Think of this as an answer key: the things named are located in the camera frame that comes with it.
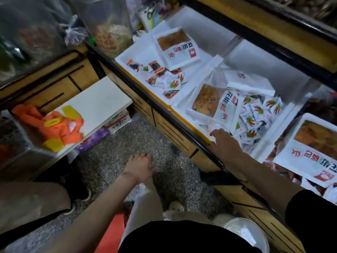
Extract person's right hand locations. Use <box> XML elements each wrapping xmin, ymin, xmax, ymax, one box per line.
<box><xmin>209</xmin><ymin>129</ymin><xmax>245</xmax><ymax>169</ymax></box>

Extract person's left hand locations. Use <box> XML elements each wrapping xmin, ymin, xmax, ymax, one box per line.
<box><xmin>122</xmin><ymin>153</ymin><xmax>157</xmax><ymax>185</ymax></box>

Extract white bag of orange crisps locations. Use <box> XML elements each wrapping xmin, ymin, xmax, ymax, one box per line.
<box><xmin>185</xmin><ymin>82</ymin><xmax>245</xmax><ymax>134</ymax></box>
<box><xmin>274</xmin><ymin>113</ymin><xmax>337</xmax><ymax>189</ymax></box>
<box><xmin>153</xmin><ymin>27</ymin><xmax>202</xmax><ymax>72</ymax></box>
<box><xmin>211</xmin><ymin>68</ymin><xmax>276</xmax><ymax>98</ymax></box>

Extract pile of orange-ended dark packets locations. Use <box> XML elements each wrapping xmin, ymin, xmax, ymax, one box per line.
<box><xmin>126</xmin><ymin>59</ymin><xmax>187</xmax><ymax>99</ymax></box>

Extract person's left forearm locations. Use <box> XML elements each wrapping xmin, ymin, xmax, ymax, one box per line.
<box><xmin>39</xmin><ymin>174</ymin><xmax>153</xmax><ymax>253</ymax></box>

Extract person's beige trousers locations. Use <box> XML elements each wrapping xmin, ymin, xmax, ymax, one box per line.
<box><xmin>120</xmin><ymin>179</ymin><xmax>222</xmax><ymax>246</ymax></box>

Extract person's right white shoe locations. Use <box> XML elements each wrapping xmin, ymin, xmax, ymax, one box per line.
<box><xmin>167</xmin><ymin>200</ymin><xmax>186</xmax><ymax>213</ymax></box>

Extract white red printed carton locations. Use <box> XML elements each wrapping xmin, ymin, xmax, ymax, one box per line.
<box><xmin>103</xmin><ymin>109</ymin><xmax>132</xmax><ymax>136</ymax></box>

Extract purple packet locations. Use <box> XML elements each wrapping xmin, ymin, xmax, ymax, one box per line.
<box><xmin>74</xmin><ymin>128</ymin><xmax>111</xmax><ymax>153</ymax></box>

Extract white foam slab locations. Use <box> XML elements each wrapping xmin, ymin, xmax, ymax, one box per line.
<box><xmin>32</xmin><ymin>76</ymin><xmax>133</xmax><ymax>156</ymax></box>

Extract clear round plastic tub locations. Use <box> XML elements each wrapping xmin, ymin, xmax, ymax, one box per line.
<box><xmin>221</xmin><ymin>216</ymin><xmax>270</xmax><ymax>253</ymax></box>

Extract orange rubber gloves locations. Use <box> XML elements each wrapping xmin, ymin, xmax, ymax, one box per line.
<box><xmin>0</xmin><ymin>103</ymin><xmax>87</xmax><ymax>156</ymax></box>

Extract large clear goods bag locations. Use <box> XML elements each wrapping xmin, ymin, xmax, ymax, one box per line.
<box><xmin>0</xmin><ymin>0</ymin><xmax>87</xmax><ymax>85</ymax></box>

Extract black metal guard rail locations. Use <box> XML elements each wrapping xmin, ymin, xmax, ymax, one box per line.
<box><xmin>174</xmin><ymin>0</ymin><xmax>337</xmax><ymax>92</ymax></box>

